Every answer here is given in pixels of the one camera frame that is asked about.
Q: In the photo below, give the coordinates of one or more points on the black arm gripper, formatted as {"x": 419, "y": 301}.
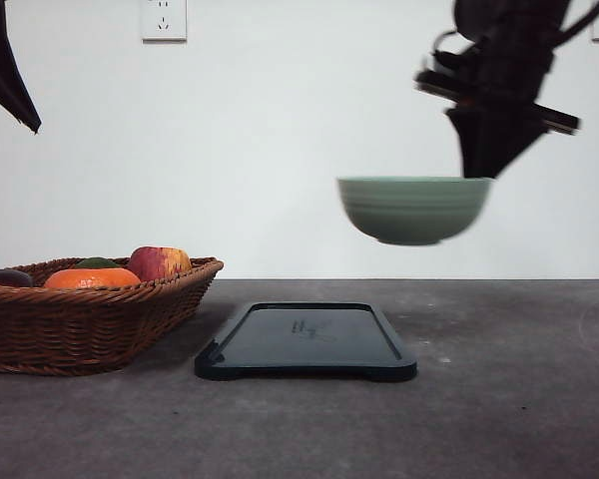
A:
{"x": 494, "y": 65}

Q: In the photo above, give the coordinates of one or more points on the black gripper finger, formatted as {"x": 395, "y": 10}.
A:
{"x": 15, "y": 97}

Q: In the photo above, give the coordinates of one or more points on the green ceramic bowl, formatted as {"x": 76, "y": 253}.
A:
{"x": 414, "y": 209}

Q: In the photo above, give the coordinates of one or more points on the brown wicker basket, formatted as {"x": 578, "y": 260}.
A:
{"x": 93, "y": 315}

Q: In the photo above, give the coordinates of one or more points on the dark purple plum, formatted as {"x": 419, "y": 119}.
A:
{"x": 15, "y": 278}

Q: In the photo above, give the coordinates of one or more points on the green avocado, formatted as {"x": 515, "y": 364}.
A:
{"x": 97, "y": 262}

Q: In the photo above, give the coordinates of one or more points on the orange tangerine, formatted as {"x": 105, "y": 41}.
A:
{"x": 92, "y": 277}

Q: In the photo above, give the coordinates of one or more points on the red apple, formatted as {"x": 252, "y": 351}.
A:
{"x": 152, "y": 261}

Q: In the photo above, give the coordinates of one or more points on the dark rectangular tray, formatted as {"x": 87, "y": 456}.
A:
{"x": 308, "y": 340}

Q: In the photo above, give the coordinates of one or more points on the white wall socket left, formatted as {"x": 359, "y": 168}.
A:
{"x": 164, "y": 22}

